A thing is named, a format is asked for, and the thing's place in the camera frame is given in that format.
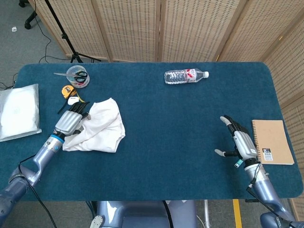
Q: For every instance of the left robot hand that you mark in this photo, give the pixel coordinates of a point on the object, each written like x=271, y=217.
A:
x=69, y=122

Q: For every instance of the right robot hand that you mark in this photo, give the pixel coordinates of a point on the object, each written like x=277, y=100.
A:
x=245, y=147

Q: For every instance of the white t-shirt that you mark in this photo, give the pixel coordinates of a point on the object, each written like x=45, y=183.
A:
x=102, y=133

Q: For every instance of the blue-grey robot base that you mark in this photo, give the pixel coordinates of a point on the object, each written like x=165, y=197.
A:
x=142, y=213

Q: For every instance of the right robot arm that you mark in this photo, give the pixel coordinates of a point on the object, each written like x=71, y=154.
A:
x=263, y=190

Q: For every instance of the yellow tape measure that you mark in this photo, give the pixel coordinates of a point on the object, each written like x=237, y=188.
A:
x=67, y=91

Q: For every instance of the green marker pen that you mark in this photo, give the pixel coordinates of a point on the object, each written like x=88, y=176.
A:
x=238, y=164

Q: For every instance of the white earbuds case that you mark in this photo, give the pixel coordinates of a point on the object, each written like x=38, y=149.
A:
x=72, y=99

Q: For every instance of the brown spiral notebook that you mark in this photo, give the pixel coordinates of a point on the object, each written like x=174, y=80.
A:
x=273, y=140

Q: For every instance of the clear plastic jar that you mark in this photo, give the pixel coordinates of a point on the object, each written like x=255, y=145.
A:
x=84, y=83

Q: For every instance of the metal table leg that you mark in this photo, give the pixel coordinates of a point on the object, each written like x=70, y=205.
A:
x=206, y=211

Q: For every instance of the black tripod stand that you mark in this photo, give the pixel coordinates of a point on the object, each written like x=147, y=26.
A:
x=63, y=36

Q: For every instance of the dark teal carpeted table surface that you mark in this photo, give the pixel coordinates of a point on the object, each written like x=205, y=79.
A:
x=166, y=107

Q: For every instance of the clear plastic water bottle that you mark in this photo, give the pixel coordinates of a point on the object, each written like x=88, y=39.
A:
x=180, y=76

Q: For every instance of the white paper scrap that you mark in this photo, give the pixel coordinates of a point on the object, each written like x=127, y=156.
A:
x=14, y=29

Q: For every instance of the black office chair base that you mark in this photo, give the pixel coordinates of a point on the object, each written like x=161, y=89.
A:
x=29, y=21

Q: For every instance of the wicker folding screen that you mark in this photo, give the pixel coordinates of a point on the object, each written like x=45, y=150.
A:
x=133, y=28

